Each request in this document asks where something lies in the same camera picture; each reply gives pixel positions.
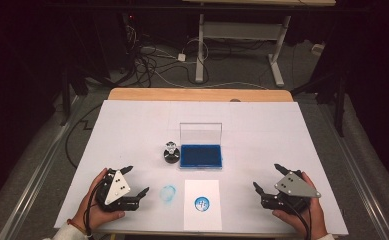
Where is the person's right hand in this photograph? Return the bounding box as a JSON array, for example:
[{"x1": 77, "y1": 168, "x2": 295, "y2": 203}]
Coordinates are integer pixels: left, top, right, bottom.
[{"x1": 272, "y1": 171, "x2": 328, "y2": 240}]

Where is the red bracelet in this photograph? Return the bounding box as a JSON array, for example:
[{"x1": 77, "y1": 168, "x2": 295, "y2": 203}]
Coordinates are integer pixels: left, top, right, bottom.
[{"x1": 66, "y1": 218, "x2": 88, "y2": 236}]

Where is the black metal stand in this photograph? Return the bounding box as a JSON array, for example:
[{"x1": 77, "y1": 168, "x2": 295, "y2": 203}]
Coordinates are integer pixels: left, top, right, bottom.
[
  {"x1": 59, "y1": 64, "x2": 83, "y2": 127},
  {"x1": 291, "y1": 70, "x2": 347, "y2": 138}
]

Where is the white power strip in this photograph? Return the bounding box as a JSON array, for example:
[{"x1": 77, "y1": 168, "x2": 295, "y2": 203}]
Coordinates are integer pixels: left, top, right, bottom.
[{"x1": 310, "y1": 43, "x2": 326, "y2": 56}]

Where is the blue ink smudge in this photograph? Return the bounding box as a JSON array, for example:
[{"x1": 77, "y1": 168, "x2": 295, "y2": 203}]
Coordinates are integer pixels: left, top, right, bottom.
[{"x1": 159, "y1": 184, "x2": 178, "y2": 204}]

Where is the grey floor cable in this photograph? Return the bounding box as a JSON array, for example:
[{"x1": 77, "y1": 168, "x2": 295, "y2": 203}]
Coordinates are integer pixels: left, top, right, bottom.
[{"x1": 153, "y1": 70, "x2": 270, "y2": 91}]

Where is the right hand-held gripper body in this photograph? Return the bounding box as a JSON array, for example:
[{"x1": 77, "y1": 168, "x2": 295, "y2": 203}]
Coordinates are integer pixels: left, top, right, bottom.
[{"x1": 261, "y1": 171, "x2": 322, "y2": 214}]

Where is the left hand-held gripper black cable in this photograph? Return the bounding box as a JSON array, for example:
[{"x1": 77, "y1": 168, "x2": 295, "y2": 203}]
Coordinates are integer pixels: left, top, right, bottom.
[{"x1": 83, "y1": 179, "x2": 109, "y2": 240}]

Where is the metal floor rail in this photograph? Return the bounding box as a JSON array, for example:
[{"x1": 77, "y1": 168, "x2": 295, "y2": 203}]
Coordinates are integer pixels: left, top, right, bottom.
[
  {"x1": 317, "y1": 102, "x2": 389, "y2": 240},
  {"x1": 0, "y1": 95, "x2": 84, "y2": 240}
]

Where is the wooden table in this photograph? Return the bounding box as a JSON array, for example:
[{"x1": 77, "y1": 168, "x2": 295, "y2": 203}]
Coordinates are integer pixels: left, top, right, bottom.
[{"x1": 107, "y1": 87, "x2": 294, "y2": 103}]

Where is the right hand-held gripper black cable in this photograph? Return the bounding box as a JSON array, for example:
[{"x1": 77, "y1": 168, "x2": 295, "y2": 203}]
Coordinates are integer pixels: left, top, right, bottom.
[{"x1": 281, "y1": 197, "x2": 314, "y2": 240}]

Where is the person's left hand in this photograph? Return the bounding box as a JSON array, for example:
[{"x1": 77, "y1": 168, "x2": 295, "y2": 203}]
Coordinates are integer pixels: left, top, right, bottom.
[{"x1": 71, "y1": 167, "x2": 126, "y2": 231}]

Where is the blue ink pad clear case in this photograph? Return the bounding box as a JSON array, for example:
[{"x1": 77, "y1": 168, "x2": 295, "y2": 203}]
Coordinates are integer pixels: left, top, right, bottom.
[{"x1": 179, "y1": 122, "x2": 224, "y2": 170}]

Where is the thin black floor cable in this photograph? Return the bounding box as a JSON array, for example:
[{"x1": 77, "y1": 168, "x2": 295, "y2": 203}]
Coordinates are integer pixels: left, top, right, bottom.
[{"x1": 64, "y1": 104, "x2": 104, "y2": 170}]

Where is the stamp with clear handle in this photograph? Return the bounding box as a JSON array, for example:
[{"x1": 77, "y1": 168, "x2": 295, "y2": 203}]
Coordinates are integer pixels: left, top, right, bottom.
[{"x1": 164, "y1": 141, "x2": 179, "y2": 155}]

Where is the tangle of black floor cables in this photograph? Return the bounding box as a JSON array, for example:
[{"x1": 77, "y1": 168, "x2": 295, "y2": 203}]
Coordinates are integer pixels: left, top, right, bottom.
[{"x1": 123, "y1": 23, "x2": 210, "y2": 88}]

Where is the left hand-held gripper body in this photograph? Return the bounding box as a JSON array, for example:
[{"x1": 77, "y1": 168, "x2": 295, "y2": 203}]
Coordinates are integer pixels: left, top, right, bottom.
[{"x1": 95, "y1": 168, "x2": 140, "y2": 213}]

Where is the white paper sheet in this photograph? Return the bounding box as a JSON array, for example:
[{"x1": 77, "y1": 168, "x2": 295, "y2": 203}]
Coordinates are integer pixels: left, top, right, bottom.
[{"x1": 183, "y1": 179, "x2": 223, "y2": 232}]

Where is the white metal desk frame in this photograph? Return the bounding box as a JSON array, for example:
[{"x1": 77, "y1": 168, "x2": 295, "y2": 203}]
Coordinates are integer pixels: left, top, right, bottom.
[{"x1": 181, "y1": 0, "x2": 337, "y2": 88}]

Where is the white table cover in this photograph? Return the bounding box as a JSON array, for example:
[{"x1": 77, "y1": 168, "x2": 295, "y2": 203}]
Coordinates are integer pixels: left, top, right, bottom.
[{"x1": 54, "y1": 99, "x2": 350, "y2": 237}]

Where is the hand-held gripper black cable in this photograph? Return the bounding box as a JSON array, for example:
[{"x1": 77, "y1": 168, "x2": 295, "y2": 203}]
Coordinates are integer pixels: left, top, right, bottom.
[
  {"x1": 83, "y1": 179, "x2": 109, "y2": 240},
  {"x1": 281, "y1": 197, "x2": 314, "y2": 240}
]

